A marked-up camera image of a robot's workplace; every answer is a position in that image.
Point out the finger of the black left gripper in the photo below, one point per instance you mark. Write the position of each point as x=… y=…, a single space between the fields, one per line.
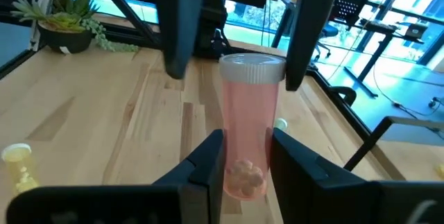
x=180 y=26
x=312 y=19

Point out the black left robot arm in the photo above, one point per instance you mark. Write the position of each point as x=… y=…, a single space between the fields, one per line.
x=211 y=26

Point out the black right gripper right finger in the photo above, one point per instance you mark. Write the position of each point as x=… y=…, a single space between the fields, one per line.
x=312 y=196

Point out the potted succulent plant black pot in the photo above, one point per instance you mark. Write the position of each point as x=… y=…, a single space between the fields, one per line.
x=66 y=40

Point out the blue office chair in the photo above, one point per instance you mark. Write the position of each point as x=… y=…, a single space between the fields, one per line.
x=326 y=35

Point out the green pill bottle white cap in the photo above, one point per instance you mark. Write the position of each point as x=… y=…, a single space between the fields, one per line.
x=281 y=124

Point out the red pill bottle white cap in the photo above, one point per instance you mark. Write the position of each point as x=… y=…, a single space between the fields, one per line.
x=249 y=113

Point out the black mesh office chair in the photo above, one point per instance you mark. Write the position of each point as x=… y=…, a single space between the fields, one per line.
x=350 y=0

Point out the wooden shelf black metal frame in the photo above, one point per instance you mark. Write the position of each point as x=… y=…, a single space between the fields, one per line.
x=368 y=141

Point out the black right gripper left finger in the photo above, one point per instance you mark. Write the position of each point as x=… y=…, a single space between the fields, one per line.
x=201 y=189

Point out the black standing desk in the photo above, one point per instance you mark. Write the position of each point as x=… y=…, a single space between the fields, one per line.
x=381 y=33

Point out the yellow pill bottle white cap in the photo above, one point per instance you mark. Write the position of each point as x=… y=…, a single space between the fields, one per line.
x=21 y=172

